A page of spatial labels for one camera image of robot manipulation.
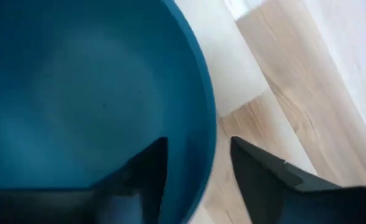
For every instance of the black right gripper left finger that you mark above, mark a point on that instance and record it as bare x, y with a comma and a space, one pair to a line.
145, 174

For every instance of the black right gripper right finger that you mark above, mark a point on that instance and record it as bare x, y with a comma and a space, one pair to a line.
257, 180

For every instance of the blue plastic bowl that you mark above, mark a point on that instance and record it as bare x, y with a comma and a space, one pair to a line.
77, 77

